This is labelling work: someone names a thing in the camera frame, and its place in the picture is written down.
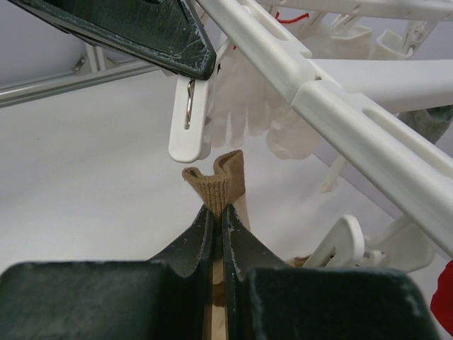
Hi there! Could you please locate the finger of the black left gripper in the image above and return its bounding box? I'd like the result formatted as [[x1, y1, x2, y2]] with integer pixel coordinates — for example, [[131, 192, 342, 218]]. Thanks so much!
[[12, 0, 217, 80]]

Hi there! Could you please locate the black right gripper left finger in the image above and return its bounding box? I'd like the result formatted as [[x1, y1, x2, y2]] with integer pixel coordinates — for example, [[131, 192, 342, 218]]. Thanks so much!
[[1, 208, 214, 339]]

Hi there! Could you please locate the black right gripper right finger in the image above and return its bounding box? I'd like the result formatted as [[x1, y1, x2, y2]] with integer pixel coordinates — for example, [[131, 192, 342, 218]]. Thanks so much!
[[222, 205, 439, 340]]

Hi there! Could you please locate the white clothes peg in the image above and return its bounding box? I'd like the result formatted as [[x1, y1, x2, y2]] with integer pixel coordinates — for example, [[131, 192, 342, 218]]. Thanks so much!
[[168, 76, 214, 164]]

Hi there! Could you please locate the brown beige ribbed sock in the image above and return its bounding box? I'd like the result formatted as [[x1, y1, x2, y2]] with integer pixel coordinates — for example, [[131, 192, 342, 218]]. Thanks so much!
[[182, 149, 251, 339]]

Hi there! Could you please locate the white plastic clip hanger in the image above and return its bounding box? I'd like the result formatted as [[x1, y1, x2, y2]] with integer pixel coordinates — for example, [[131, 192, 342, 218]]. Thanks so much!
[[200, 1, 452, 254]]

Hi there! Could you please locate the white fluffy sock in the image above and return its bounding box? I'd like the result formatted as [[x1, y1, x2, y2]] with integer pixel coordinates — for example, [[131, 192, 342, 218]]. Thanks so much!
[[208, 13, 372, 160]]

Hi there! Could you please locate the red christmas sock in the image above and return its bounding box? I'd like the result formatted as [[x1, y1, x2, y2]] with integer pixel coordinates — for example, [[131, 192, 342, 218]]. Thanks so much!
[[430, 261, 452, 330]]

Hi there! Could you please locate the grey sock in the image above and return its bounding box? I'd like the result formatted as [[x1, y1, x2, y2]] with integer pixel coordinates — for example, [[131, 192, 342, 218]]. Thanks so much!
[[398, 105, 452, 145]]

